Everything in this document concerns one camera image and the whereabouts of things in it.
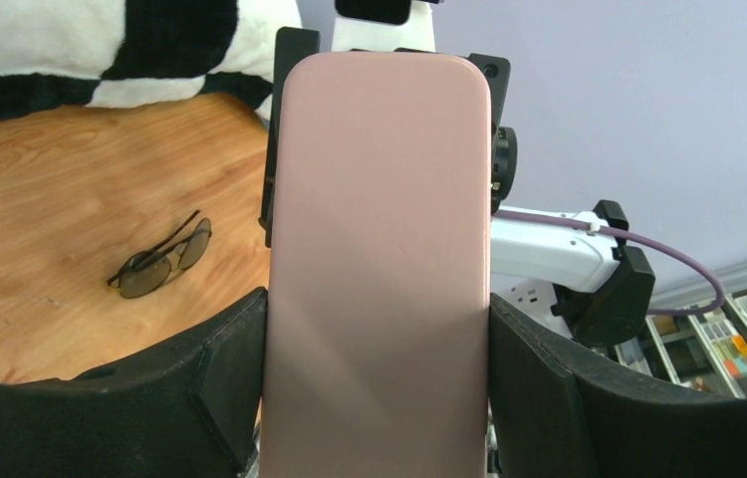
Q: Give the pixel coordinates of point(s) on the storage shelf with bins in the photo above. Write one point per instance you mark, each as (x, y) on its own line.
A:
(703, 351)

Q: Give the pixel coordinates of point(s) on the black white checkered pillow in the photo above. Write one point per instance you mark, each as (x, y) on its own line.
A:
(113, 54)

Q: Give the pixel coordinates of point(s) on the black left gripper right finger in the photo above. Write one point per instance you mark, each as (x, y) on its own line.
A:
(561, 410)

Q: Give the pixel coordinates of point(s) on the pink glasses case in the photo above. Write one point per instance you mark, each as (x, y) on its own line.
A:
(377, 331)

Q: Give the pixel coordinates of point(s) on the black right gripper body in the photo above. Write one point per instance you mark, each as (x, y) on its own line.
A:
(504, 164)

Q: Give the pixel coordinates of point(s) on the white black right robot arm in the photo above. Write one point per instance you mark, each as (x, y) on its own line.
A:
(601, 286)

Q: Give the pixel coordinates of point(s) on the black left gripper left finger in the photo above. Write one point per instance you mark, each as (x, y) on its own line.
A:
(185, 407)

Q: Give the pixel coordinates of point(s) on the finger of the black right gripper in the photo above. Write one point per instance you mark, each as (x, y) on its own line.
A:
(291, 47)
(496, 71)

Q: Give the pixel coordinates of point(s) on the dark aviator sunglasses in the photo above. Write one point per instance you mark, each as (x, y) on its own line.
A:
(146, 271)

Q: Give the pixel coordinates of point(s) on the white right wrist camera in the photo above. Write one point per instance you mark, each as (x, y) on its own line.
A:
(384, 26)

